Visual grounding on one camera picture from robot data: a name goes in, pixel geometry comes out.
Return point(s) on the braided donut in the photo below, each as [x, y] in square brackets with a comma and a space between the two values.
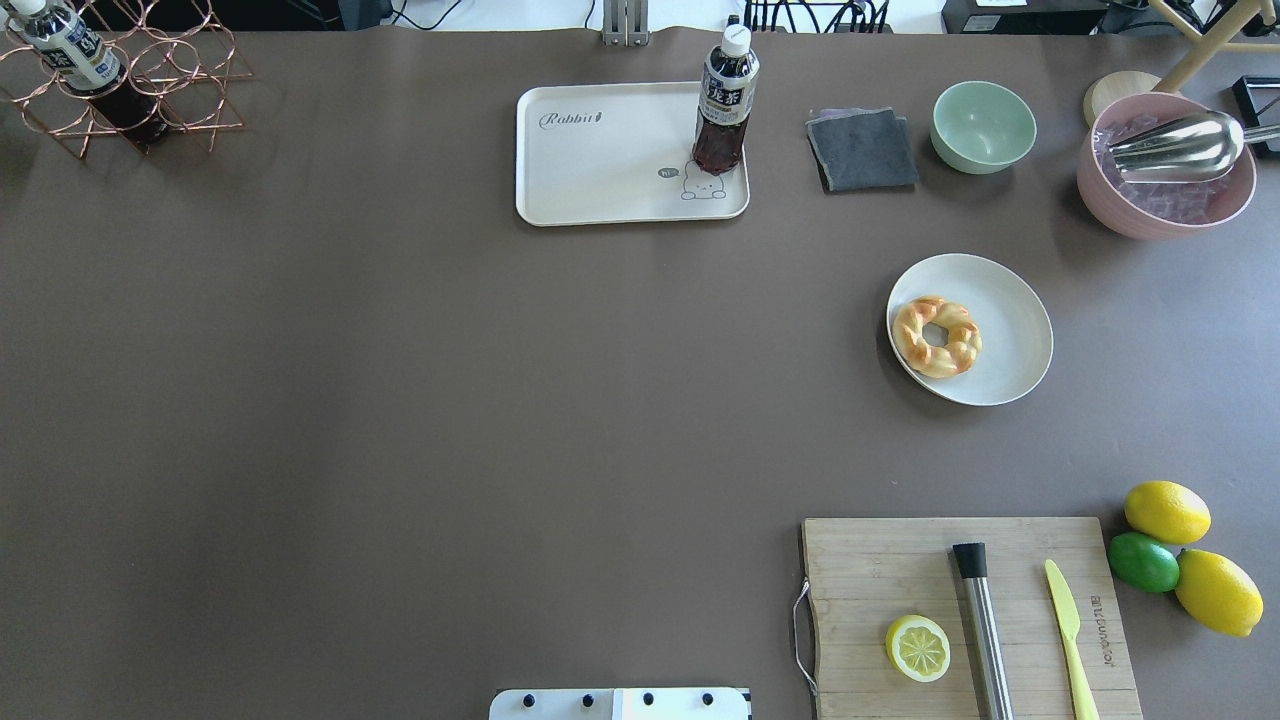
[936, 337]

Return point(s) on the cream rabbit tray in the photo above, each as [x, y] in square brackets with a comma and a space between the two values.
[598, 154]

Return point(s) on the tea bottle on tray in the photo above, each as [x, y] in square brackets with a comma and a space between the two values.
[728, 86]

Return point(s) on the dark grey folded cloth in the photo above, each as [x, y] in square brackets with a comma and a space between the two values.
[858, 149]

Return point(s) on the bamboo cutting board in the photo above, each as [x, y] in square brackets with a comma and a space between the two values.
[866, 572]

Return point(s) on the white plate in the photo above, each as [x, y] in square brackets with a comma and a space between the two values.
[1016, 330]

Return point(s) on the lemon half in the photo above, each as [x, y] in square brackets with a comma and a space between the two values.
[918, 647]

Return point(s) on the green bowl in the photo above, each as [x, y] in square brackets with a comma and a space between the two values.
[980, 128]

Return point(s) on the steel muddler black tip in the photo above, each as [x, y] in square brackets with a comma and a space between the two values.
[971, 562]

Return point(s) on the yellow plastic knife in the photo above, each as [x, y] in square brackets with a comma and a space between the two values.
[1068, 619]

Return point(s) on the green lime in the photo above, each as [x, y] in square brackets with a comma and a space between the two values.
[1143, 562]

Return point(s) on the pink bowl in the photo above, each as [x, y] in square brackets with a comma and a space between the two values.
[1154, 211]

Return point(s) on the upper whole lemon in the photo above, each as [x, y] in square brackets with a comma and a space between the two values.
[1168, 512]

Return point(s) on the whole lemon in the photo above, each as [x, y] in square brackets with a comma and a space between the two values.
[1168, 512]
[1218, 593]

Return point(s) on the metal scoop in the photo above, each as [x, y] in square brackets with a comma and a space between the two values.
[1199, 147]

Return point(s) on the lower whole lemon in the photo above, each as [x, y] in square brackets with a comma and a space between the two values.
[1218, 593]

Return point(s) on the tea bottle front of rack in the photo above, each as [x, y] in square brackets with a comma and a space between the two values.
[89, 68]

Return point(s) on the wooden mug tree stand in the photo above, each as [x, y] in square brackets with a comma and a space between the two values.
[1204, 46]

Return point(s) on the aluminium frame post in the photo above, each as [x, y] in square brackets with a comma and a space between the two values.
[625, 23]

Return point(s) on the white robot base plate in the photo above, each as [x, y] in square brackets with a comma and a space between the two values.
[693, 702]

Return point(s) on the copper wire bottle rack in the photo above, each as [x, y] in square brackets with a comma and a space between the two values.
[179, 62]

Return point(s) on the black box frame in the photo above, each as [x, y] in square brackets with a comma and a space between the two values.
[1257, 100]

